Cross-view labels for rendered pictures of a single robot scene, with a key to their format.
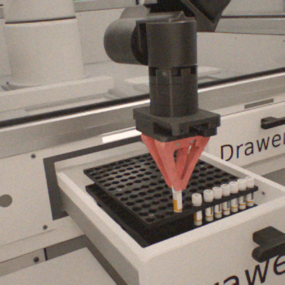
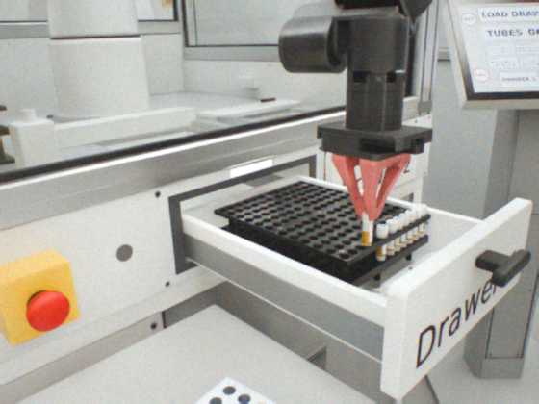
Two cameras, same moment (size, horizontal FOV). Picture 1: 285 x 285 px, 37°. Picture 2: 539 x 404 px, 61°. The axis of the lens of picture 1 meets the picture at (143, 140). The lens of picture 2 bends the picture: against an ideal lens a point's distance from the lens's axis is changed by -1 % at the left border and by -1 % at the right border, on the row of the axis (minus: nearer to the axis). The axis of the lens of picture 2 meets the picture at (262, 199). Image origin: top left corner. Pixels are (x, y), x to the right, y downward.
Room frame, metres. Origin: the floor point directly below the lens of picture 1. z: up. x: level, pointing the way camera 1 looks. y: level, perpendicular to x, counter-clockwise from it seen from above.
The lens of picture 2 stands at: (0.07, 0.20, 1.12)
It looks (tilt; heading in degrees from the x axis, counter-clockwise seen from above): 20 degrees down; 344
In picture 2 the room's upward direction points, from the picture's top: 2 degrees counter-clockwise
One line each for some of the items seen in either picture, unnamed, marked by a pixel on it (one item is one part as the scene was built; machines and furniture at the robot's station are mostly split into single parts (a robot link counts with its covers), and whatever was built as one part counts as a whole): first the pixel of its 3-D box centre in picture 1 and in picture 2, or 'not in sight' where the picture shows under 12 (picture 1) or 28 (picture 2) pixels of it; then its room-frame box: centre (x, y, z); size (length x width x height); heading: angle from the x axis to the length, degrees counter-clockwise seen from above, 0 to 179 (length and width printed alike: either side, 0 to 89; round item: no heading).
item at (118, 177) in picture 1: (164, 196); (319, 234); (0.59, -0.03, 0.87); 0.22 x 0.18 x 0.06; 27
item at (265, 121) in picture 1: (271, 121); not in sight; (0.82, -0.26, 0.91); 0.07 x 0.04 x 0.01; 117
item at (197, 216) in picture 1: (197, 210); (381, 243); (0.50, -0.06, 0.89); 0.01 x 0.01 x 0.05
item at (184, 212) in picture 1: (203, 203); (386, 235); (0.50, -0.07, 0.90); 0.18 x 0.02 x 0.01; 117
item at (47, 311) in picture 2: not in sight; (46, 309); (0.51, 0.30, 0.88); 0.04 x 0.03 x 0.04; 117
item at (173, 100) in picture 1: (173, 96); (373, 109); (0.49, -0.04, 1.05); 0.10 x 0.07 x 0.07; 27
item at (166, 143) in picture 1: (172, 152); (365, 175); (0.49, -0.04, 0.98); 0.07 x 0.07 x 0.09; 27
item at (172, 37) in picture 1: (168, 43); (371, 45); (0.50, -0.04, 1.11); 0.07 x 0.06 x 0.07; 38
